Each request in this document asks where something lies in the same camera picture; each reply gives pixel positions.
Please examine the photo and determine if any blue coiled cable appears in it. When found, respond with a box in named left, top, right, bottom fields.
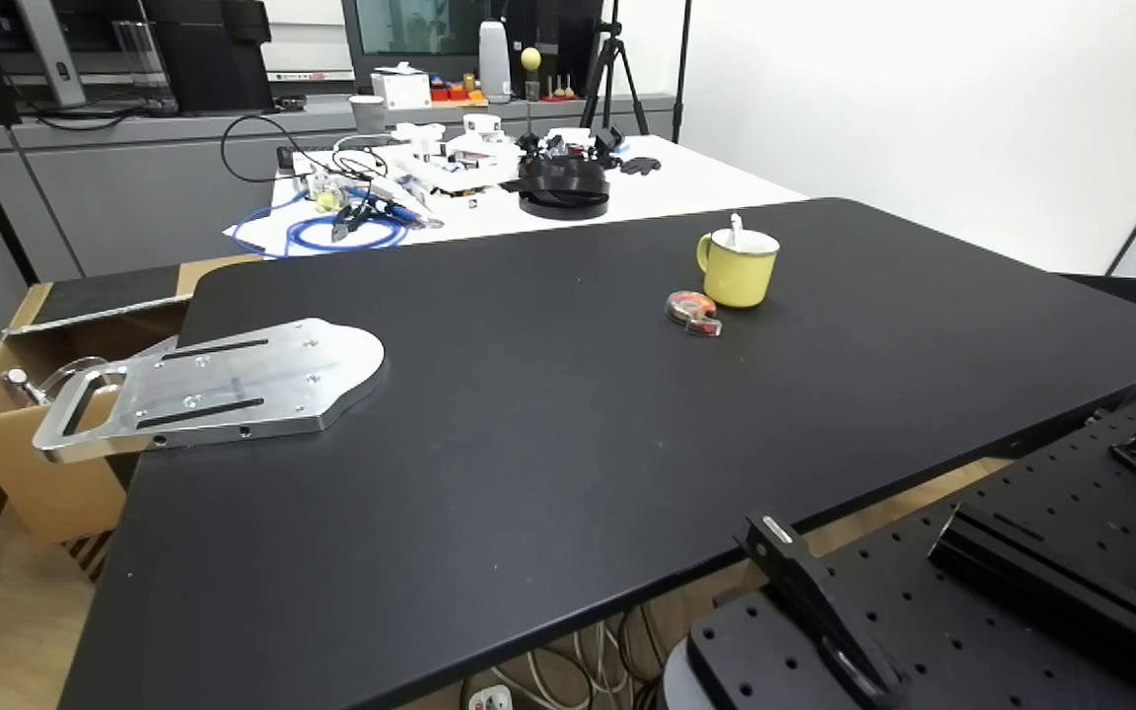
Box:
left=279, top=192, right=416, bottom=262

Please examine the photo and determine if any yellow enamel mug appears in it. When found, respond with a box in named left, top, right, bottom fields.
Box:
left=695, top=225, right=786, bottom=316

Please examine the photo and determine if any black camera tripod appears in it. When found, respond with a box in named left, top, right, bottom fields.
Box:
left=577, top=0, right=653, bottom=140

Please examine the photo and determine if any black looped cable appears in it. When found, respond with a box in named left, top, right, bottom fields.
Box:
left=218, top=111, right=303, bottom=188

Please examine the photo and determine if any white table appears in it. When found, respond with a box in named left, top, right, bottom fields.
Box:
left=223, top=126, right=808, bottom=262

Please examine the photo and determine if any black round device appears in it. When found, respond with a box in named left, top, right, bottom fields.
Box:
left=515, top=133, right=616, bottom=220

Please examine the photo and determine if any black raised rail block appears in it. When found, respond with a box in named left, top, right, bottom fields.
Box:
left=928, top=341, right=1136, bottom=694

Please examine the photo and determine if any black office chair back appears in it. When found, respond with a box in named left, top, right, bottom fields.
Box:
left=147, top=0, right=275, bottom=120

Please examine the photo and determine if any white cylinder speaker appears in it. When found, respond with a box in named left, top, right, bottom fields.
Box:
left=477, top=17, right=517, bottom=108

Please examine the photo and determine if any black flat panel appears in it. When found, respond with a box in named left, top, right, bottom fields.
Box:
left=32, top=263, right=186, bottom=326

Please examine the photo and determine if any small metal handle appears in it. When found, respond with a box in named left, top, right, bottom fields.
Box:
left=0, top=363, right=56, bottom=412

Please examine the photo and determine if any clear red tape dispenser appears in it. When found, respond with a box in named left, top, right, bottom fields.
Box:
left=665, top=289, right=725, bottom=341

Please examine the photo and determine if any silver metal mounting plate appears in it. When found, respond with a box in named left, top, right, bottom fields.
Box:
left=30, top=316, right=392, bottom=464

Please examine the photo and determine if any brown cardboard box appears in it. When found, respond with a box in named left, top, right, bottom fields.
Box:
left=0, top=251, right=270, bottom=585

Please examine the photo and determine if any dark computer monitor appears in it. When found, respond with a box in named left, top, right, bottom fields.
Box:
left=340, top=0, right=511, bottom=92

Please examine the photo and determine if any small white box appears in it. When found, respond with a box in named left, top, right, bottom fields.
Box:
left=369, top=59, right=435, bottom=115

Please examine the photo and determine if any white cables bundle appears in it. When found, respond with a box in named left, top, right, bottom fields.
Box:
left=462, top=613, right=679, bottom=710

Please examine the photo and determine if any grey counter cabinet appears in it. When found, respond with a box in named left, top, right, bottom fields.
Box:
left=0, top=92, right=679, bottom=397

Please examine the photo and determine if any white electronics pile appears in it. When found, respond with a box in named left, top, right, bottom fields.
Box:
left=287, top=115, right=530, bottom=220

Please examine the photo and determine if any black clamp bracket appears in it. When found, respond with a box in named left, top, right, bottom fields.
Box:
left=737, top=510, right=912, bottom=710

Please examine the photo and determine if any black perforated breadboard plate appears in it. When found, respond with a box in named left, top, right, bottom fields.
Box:
left=665, top=499, right=1136, bottom=710

